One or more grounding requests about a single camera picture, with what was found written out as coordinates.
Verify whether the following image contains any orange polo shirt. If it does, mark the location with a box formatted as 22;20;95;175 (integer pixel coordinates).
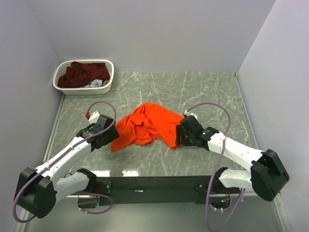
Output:
111;103;184;152

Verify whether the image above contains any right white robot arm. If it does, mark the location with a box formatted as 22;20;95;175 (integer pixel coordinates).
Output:
176;116;290;202

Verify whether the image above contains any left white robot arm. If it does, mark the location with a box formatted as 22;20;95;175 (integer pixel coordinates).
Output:
13;115;119;218

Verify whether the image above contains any white plastic laundry basket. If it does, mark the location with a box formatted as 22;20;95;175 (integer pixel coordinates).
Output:
53;59;114;95

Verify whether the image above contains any white printed shirt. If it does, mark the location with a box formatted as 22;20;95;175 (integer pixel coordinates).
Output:
83;79;109;88

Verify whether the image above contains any dark red shirt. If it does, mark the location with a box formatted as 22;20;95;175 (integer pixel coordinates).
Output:
57;61;111;88

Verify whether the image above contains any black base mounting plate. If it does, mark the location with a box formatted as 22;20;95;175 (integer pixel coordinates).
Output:
97;175;210;204

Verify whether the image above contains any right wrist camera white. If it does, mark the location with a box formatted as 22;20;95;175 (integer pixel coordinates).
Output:
183;110;198;119

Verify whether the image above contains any aluminium rail frame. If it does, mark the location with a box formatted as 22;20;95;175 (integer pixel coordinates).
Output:
14;194;292;232

